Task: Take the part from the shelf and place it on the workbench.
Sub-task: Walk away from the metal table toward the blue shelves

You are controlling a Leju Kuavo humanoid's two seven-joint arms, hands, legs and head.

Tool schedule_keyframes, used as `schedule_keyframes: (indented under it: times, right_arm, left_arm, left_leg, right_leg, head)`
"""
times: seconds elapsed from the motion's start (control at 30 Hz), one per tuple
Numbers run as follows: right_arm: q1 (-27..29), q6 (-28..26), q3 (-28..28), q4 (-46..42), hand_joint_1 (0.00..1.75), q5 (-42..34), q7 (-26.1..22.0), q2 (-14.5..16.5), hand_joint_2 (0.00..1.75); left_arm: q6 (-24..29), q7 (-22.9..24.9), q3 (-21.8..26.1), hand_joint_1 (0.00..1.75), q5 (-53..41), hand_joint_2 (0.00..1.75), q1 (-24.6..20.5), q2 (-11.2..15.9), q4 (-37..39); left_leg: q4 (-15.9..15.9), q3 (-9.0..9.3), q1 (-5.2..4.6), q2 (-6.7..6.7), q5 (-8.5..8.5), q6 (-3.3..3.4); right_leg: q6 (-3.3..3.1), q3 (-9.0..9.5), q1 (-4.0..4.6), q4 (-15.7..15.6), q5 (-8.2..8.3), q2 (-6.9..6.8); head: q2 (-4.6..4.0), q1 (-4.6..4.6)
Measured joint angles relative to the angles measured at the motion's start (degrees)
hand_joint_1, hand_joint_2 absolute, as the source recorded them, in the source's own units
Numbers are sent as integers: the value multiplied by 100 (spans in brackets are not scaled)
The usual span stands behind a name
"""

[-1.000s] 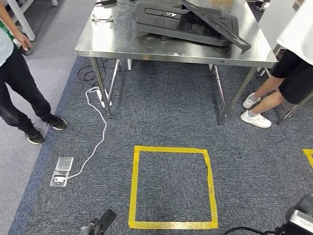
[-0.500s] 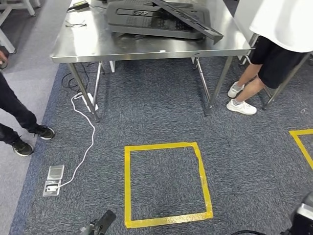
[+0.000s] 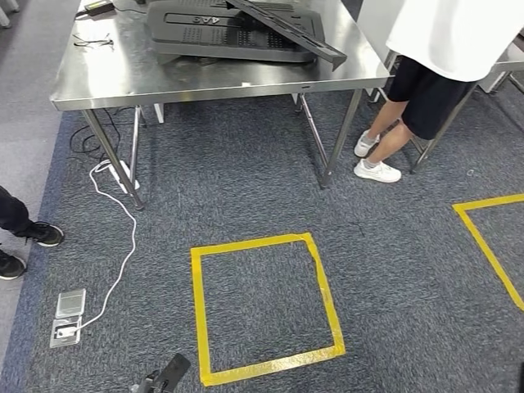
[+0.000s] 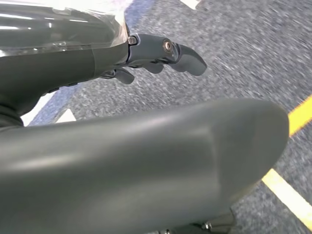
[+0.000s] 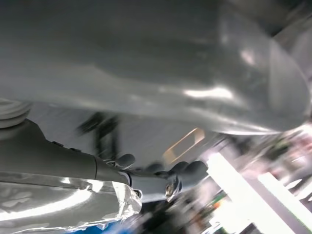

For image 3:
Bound black cable bundle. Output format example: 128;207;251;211
69;107;124;161

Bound black-rimmed glasses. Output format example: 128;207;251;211
72;33;114;49

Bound metal floor socket box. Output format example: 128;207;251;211
49;288;87;350

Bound white power strip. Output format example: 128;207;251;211
108;160;140;193

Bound stainless steel workbench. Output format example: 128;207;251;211
49;0;393;213

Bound black power adapter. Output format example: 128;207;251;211
83;0;114;16

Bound white table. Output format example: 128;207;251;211
0;0;20;29

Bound black plastic plate bracket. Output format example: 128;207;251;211
227;0;348;71

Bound white power cable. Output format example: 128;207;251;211
80;160;138;332

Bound person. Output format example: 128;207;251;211
0;185;65;282
352;0;524;184

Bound black plastic engine cover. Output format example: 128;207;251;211
146;0;326;63

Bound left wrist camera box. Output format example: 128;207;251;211
130;353;192;393

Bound yellow floor tape outline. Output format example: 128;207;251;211
452;193;524;313
190;232;347;388

